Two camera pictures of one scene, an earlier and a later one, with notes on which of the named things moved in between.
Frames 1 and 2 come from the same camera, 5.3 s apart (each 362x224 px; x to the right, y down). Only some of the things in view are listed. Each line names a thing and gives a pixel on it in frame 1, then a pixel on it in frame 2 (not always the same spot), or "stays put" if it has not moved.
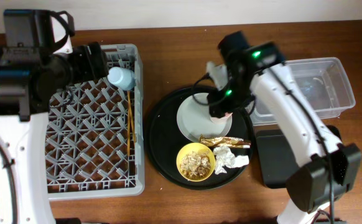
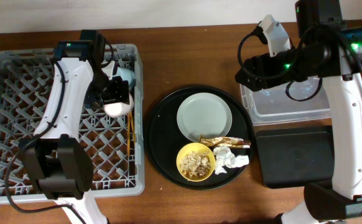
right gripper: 219,109 to 244,74
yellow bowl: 195,162 stays put
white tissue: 224,157 stays put
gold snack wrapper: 224,141 stays put
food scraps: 194,165 stays put
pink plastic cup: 226,120 to 119,109
